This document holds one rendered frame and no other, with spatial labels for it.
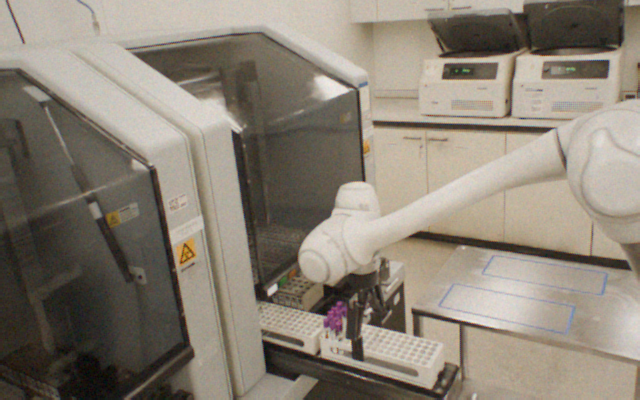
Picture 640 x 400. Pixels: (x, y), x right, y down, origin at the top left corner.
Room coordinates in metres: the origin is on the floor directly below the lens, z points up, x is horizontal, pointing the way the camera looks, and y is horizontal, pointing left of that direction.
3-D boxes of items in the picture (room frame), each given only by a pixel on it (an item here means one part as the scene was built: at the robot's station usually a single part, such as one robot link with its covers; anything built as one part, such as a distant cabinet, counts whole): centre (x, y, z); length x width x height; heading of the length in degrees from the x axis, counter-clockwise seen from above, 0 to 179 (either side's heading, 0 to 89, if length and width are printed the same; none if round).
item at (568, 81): (3.36, -1.46, 1.24); 0.62 x 0.56 x 0.69; 149
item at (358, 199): (1.16, -0.03, 1.20); 0.13 x 0.11 x 0.16; 154
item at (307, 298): (1.45, 0.11, 0.85); 0.12 x 0.02 x 0.06; 149
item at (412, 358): (1.16, -0.07, 0.84); 0.30 x 0.10 x 0.06; 59
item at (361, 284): (1.18, -0.04, 1.02); 0.08 x 0.07 x 0.09; 149
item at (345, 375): (1.23, 0.05, 0.78); 0.73 x 0.14 x 0.09; 59
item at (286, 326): (1.32, 0.20, 0.83); 0.30 x 0.10 x 0.06; 59
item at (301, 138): (1.63, 0.27, 1.28); 0.61 x 0.51 x 0.63; 149
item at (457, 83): (3.66, -0.96, 1.22); 0.62 x 0.56 x 0.64; 147
